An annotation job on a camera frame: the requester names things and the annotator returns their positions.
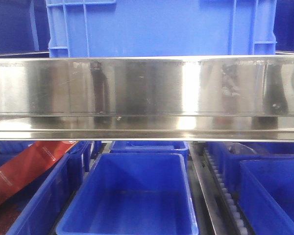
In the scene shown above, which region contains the blue crate upper shelf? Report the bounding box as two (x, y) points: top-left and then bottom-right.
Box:
(46, 0), (276, 57)

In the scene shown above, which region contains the blue bin right rear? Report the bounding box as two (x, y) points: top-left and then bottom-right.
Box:
(208, 141), (294, 194)

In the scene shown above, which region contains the blue bin lower left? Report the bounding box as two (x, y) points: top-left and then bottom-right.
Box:
(0, 141), (94, 235)

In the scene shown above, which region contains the blue bin lower right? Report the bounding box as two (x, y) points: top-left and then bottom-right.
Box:
(239, 159), (294, 235)

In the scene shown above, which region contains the blue bin lower centre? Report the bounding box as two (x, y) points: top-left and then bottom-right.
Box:
(56, 153), (199, 235)

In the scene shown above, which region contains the blue bin centre rear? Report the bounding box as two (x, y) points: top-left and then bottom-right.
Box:
(110, 141), (189, 168)

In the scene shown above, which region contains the stainless steel shelf beam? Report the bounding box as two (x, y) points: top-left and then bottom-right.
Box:
(0, 54), (294, 141)

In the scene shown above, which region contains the white roller track strip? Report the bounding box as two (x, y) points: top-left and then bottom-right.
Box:
(203, 147), (254, 235)

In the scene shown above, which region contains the blue bin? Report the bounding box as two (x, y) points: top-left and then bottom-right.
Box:
(0, 141), (94, 235)
(56, 153), (199, 235)
(110, 141), (189, 168)
(208, 141), (294, 194)
(239, 159), (294, 235)

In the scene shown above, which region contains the red flat package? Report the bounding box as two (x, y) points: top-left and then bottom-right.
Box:
(0, 141), (78, 205)

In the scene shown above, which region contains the steel shelf divider rail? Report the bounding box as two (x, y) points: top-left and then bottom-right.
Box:
(189, 141), (229, 235)

